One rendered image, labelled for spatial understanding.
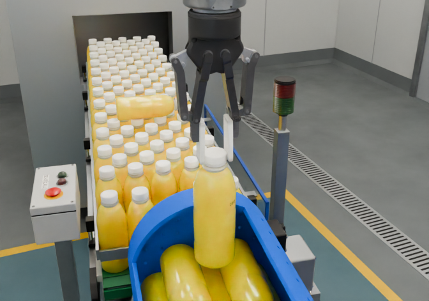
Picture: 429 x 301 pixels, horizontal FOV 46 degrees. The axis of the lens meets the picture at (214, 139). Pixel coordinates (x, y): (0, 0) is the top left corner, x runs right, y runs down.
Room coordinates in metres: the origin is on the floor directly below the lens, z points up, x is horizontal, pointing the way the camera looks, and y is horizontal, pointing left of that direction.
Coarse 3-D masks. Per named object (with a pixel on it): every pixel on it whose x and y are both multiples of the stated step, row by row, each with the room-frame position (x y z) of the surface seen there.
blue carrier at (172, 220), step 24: (192, 192) 0.81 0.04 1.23; (144, 216) 0.80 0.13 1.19; (168, 216) 0.75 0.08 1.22; (192, 216) 0.82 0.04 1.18; (240, 216) 0.84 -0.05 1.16; (144, 240) 0.74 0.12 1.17; (168, 240) 0.81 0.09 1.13; (192, 240) 0.82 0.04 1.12; (264, 240) 0.69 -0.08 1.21; (144, 264) 0.80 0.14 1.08; (264, 264) 0.83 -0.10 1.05; (288, 264) 0.66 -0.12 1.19; (288, 288) 0.57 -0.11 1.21
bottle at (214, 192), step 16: (208, 176) 0.70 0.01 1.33; (224, 176) 0.70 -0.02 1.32; (208, 192) 0.69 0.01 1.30; (224, 192) 0.69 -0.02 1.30; (208, 208) 0.69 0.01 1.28; (224, 208) 0.69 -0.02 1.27; (208, 224) 0.69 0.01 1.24; (224, 224) 0.69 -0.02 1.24; (208, 240) 0.69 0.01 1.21; (224, 240) 0.69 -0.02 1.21; (208, 256) 0.69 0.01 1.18; (224, 256) 0.69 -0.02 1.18
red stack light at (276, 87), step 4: (276, 84) 1.38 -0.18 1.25; (292, 84) 1.37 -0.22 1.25; (276, 88) 1.38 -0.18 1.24; (280, 88) 1.37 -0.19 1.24; (284, 88) 1.37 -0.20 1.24; (288, 88) 1.37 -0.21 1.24; (292, 88) 1.37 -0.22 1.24; (276, 92) 1.38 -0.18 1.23; (280, 92) 1.37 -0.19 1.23; (284, 92) 1.37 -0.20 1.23; (288, 92) 1.37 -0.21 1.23; (292, 92) 1.37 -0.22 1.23; (276, 96) 1.38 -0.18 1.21; (280, 96) 1.37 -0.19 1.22; (284, 96) 1.37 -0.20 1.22; (288, 96) 1.37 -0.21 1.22; (292, 96) 1.37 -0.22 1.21
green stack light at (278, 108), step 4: (276, 100) 1.38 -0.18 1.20; (280, 100) 1.37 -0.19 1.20; (284, 100) 1.37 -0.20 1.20; (288, 100) 1.37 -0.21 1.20; (292, 100) 1.37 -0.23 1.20; (276, 104) 1.37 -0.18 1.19; (280, 104) 1.37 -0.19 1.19; (284, 104) 1.37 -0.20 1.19; (288, 104) 1.37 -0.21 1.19; (292, 104) 1.38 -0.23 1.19; (276, 108) 1.37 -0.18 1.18; (280, 108) 1.37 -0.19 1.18; (284, 108) 1.36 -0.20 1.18; (288, 108) 1.37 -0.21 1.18; (292, 108) 1.38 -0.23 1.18; (276, 112) 1.37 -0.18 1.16; (280, 112) 1.37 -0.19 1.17; (284, 112) 1.37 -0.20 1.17; (288, 112) 1.37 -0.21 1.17; (292, 112) 1.38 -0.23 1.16
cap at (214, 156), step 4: (208, 148) 0.73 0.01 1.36; (212, 148) 0.73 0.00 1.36; (216, 148) 0.73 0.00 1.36; (220, 148) 0.73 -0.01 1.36; (208, 152) 0.72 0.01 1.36; (212, 152) 0.72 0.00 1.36; (216, 152) 0.72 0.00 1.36; (220, 152) 0.72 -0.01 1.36; (224, 152) 0.72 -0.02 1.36; (208, 156) 0.71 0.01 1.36; (212, 156) 0.71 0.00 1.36; (216, 156) 0.71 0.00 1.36; (220, 156) 0.71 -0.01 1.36; (224, 156) 0.71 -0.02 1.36; (208, 160) 0.71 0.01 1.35; (212, 160) 0.70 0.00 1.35; (216, 160) 0.70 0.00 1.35; (220, 160) 0.71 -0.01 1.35; (224, 160) 0.71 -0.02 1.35; (204, 164) 0.71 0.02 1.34; (208, 164) 0.71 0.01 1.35; (212, 164) 0.70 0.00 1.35; (216, 164) 0.70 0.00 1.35; (220, 164) 0.71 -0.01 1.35; (224, 164) 0.71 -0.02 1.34
